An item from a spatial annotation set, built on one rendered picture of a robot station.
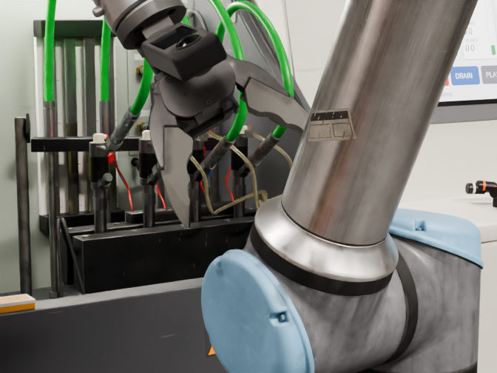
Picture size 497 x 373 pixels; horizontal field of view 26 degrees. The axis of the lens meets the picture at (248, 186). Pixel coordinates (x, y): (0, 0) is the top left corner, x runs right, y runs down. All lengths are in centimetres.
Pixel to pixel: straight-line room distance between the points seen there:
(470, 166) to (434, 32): 125
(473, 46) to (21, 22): 81
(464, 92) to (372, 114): 124
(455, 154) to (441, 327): 105
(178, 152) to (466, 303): 29
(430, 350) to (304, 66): 93
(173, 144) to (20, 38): 89
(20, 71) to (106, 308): 61
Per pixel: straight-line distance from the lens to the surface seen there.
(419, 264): 90
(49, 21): 175
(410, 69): 74
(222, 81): 100
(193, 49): 92
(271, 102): 100
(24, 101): 185
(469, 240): 93
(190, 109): 99
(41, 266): 190
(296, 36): 179
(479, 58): 202
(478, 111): 200
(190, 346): 143
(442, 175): 193
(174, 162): 98
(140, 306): 138
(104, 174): 158
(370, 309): 83
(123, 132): 151
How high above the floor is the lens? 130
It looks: 9 degrees down
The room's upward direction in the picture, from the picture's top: straight up
